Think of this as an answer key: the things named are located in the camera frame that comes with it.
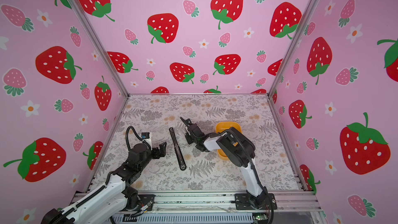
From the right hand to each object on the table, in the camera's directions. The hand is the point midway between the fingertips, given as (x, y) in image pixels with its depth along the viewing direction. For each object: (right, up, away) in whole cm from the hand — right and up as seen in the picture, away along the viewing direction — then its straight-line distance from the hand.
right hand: (188, 132), depth 100 cm
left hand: (-15, -4, -16) cm, 22 cm away
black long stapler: (-5, -10, -10) cm, 15 cm away
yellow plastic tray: (+23, +4, 0) cm, 24 cm away
